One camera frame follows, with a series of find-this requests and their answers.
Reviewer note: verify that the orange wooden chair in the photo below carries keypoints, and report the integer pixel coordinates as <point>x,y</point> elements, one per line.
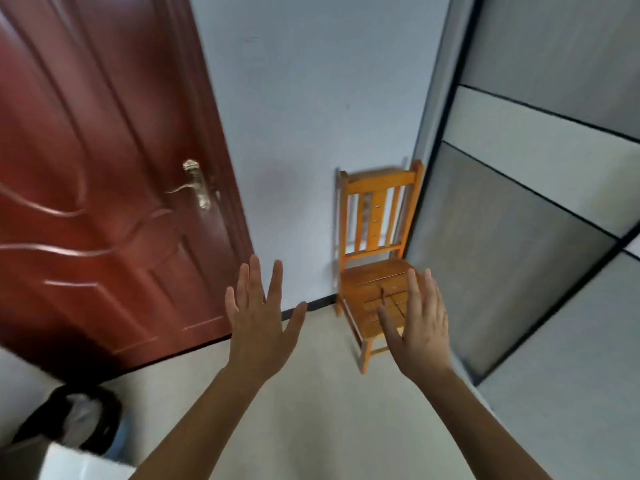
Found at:
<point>372,289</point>

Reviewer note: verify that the person's right forearm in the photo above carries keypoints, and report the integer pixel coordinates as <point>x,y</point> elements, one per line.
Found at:
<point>475,429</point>

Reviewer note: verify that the person's right middle finger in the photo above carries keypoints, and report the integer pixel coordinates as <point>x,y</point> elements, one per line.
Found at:
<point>431,292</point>

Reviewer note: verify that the person's left forearm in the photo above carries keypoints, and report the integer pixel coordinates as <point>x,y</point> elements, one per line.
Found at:
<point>205,429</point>

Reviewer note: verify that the grey sliding-door wardrobe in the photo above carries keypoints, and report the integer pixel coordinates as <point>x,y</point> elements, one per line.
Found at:
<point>540,219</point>

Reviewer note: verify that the black bin bag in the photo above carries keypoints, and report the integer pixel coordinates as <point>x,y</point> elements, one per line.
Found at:
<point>100,419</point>

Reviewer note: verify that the person's left middle finger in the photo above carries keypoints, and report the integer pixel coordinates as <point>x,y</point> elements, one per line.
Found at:
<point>257,279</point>

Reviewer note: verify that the person's left thumb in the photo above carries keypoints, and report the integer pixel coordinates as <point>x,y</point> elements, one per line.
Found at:
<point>294,322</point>

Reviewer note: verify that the white box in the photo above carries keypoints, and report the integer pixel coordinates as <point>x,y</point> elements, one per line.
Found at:
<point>80,464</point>

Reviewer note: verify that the person's left hand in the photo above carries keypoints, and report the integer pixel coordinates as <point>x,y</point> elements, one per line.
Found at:
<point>257,334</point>

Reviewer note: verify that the red-brown wooden door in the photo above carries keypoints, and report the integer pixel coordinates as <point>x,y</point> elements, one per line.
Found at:
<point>100,169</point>

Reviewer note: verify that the person's right hand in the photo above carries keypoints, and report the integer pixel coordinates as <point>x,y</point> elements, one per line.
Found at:
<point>422,339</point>

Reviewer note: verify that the person's right thumb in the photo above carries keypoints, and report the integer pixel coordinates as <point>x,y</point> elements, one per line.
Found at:
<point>389,327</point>

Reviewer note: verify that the person's left little finger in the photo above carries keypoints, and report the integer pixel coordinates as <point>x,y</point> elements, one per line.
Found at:
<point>231,304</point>

